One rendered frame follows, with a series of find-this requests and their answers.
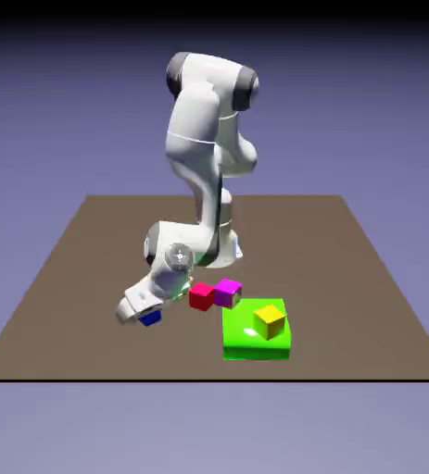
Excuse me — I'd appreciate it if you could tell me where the small red cube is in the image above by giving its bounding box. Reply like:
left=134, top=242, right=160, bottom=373
left=188, top=281, right=216, bottom=312

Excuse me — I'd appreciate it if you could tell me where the small blue cube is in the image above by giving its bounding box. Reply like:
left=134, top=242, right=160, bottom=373
left=138, top=309, right=162, bottom=328

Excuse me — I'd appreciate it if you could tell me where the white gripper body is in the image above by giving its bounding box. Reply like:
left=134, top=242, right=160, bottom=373
left=115, top=283, right=164, bottom=325

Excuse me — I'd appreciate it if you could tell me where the large green box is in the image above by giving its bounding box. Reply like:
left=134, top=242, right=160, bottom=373
left=221, top=297, right=293, bottom=362

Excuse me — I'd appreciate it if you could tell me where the small yellow cube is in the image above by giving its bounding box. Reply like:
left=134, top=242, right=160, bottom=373
left=253, top=304, right=287, bottom=341

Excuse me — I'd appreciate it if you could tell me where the small magenta cube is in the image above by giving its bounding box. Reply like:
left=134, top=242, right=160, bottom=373
left=212, top=278, right=244, bottom=309

